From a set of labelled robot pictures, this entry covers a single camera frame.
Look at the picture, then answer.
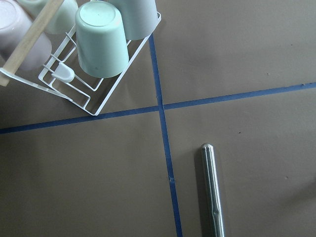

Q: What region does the pink cup on rack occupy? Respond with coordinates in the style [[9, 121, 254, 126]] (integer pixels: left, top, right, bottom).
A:
[[0, 0, 53, 72]]

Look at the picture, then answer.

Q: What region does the mint green cup on rack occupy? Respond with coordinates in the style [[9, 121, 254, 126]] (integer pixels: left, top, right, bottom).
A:
[[75, 0, 129, 78]]

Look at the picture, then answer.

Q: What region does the pale green cup on rack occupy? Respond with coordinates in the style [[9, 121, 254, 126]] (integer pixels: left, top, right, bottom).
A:
[[17, 0, 79, 35]]

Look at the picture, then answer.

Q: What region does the grey cup on rack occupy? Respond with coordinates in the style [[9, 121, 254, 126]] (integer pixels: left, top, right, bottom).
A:
[[108, 0, 158, 40]]

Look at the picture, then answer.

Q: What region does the wooden rack handle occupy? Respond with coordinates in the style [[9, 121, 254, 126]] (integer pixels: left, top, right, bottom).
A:
[[2, 0, 63, 74]]

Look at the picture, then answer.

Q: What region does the white wire cup rack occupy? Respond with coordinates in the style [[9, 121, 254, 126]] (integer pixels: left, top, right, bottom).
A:
[[0, 11, 162, 116]]

